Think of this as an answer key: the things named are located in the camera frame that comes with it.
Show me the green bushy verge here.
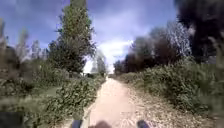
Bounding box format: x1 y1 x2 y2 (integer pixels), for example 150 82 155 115
114 58 224 128

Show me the robot's own part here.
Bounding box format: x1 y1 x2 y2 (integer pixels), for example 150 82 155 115
71 119 83 128
136 119 151 128

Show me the pale dirt path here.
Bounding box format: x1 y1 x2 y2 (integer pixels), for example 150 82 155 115
61 77 209 128

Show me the green grass and weeds verge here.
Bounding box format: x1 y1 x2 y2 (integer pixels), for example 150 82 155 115
0 61 107 128

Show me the group of thin trees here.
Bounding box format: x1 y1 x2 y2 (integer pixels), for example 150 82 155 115
0 19 49 71

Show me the tall green tree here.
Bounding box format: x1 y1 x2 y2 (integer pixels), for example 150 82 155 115
47 0 98 75

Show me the small pale tree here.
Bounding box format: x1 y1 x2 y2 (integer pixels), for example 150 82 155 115
94 49 108 77

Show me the dark row of trees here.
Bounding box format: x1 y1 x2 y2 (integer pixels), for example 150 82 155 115
113 0 224 75

